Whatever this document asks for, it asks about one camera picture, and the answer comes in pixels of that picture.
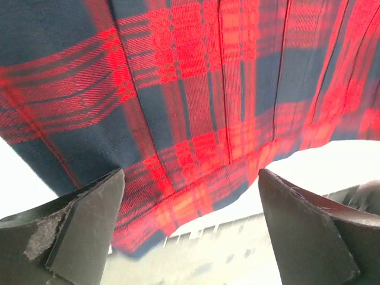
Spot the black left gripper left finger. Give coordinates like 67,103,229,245
1,169,125,285

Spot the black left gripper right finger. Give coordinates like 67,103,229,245
258,169,379,284

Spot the red black plaid skirt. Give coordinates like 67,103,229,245
1,1,379,258

